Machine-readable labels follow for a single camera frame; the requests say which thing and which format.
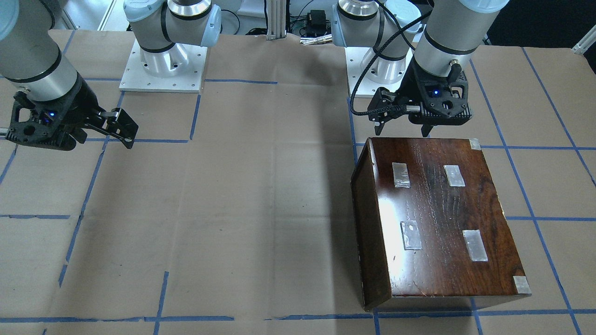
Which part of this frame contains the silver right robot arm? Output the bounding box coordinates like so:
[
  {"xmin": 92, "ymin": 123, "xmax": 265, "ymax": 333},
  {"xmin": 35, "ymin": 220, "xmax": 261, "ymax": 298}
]
[{"xmin": 0, "ymin": 0, "xmax": 222, "ymax": 151}]

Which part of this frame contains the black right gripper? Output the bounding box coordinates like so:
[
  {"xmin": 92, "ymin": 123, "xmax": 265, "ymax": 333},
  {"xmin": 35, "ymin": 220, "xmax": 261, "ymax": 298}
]
[{"xmin": 6, "ymin": 75, "xmax": 139, "ymax": 151}]

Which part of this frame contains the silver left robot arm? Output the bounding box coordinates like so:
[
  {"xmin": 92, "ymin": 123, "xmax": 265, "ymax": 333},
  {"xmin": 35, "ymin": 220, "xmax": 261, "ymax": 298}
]
[{"xmin": 331, "ymin": 0, "xmax": 507, "ymax": 137}]

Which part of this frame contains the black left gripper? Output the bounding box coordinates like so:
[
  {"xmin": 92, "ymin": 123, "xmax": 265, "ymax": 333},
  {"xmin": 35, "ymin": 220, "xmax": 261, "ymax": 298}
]
[{"xmin": 368, "ymin": 60, "xmax": 473, "ymax": 138}]

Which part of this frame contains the black braided cable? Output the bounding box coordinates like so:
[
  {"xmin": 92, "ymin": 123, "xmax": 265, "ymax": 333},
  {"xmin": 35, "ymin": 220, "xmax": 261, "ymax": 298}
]
[{"xmin": 349, "ymin": 0, "xmax": 433, "ymax": 116}]

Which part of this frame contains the aluminium profile post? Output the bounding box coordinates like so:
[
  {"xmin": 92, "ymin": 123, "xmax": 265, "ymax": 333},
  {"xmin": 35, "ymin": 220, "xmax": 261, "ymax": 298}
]
[{"xmin": 264, "ymin": 0, "xmax": 289, "ymax": 40}]

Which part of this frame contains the dark wooden drawer cabinet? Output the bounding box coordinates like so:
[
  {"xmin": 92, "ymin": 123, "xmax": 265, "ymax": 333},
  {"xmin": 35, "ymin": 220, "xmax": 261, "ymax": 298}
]
[{"xmin": 351, "ymin": 137, "xmax": 532, "ymax": 311}]

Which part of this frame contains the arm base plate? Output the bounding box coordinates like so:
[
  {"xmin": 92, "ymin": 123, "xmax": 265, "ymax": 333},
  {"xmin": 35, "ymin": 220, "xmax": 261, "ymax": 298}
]
[
  {"xmin": 119, "ymin": 41, "xmax": 209, "ymax": 94},
  {"xmin": 345, "ymin": 47, "xmax": 413, "ymax": 98}
]

